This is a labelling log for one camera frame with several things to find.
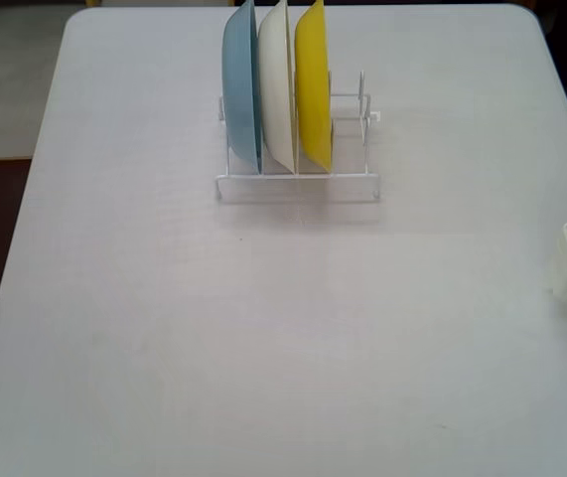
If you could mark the blue plastic plate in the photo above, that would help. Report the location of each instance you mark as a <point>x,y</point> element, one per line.
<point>239,89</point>

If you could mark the cream plastic plate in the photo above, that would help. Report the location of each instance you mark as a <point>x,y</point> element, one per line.
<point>277,89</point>

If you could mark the yellow plastic plate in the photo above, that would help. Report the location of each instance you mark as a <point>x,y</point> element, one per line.
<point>313,89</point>

